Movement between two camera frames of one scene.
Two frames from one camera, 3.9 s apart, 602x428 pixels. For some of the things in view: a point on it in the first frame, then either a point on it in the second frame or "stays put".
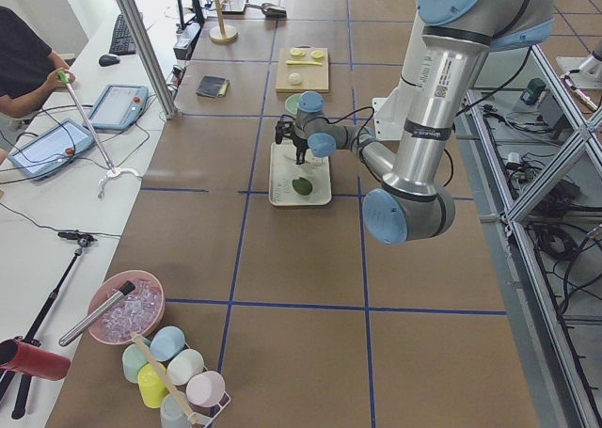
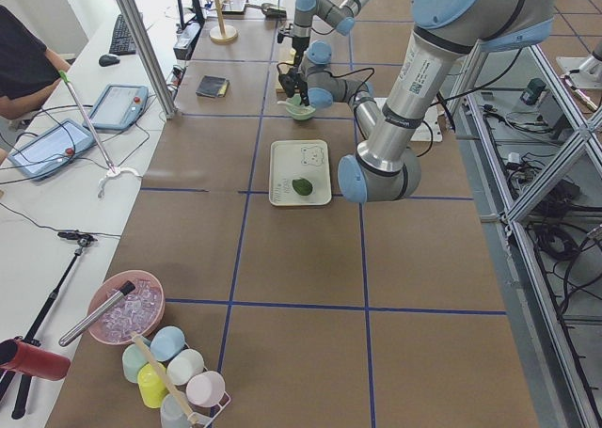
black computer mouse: (107, 60) stays put
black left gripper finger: (299, 156) → (304, 98)
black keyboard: (122, 41) stays put
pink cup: (206, 389) stays put
